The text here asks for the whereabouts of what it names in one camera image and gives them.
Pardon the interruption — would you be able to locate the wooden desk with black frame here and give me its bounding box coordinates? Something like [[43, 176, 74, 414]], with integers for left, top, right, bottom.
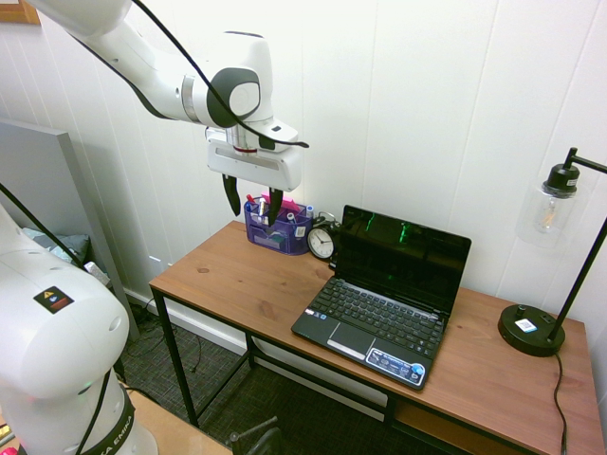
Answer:
[[148, 219, 593, 455]]

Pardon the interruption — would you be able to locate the black desk lamp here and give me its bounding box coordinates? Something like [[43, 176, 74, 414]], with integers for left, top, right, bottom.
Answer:
[[497, 147, 607, 357]]

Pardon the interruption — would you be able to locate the wooden picture frame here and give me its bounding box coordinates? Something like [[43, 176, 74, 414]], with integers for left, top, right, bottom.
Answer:
[[0, 0, 42, 26]]

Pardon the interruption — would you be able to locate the black lamp power cord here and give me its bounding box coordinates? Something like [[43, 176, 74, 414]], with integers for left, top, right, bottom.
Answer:
[[552, 353, 569, 455]]

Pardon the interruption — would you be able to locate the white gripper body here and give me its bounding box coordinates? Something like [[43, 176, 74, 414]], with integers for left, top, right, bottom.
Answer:
[[204, 127, 304, 192]]

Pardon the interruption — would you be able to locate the teal patterned pillow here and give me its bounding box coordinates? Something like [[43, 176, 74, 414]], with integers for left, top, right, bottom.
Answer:
[[20, 226, 92, 267]]

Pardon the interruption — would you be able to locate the grey headboard panel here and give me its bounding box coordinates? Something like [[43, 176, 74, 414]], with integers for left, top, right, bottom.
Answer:
[[0, 118, 141, 342]]

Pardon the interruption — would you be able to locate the black alarm clock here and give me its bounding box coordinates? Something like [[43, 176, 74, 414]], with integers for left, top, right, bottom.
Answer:
[[306, 212, 342, 261]]

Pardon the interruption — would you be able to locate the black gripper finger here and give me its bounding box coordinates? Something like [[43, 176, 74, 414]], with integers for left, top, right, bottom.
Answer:
[[267, 186, 283, 226], [222, 173, 241, 217]]

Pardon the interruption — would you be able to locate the black laptop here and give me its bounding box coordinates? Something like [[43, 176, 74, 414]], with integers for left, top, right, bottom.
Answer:
[[290, 204, 473, 391]]

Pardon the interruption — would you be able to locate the purple mesh desk organizer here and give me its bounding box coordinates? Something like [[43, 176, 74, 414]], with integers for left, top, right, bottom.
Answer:
[[243, 194, 314, 257]]

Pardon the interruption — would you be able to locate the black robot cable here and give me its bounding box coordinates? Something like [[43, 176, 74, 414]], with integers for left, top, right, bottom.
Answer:
[[0, 0, 310, 455]]

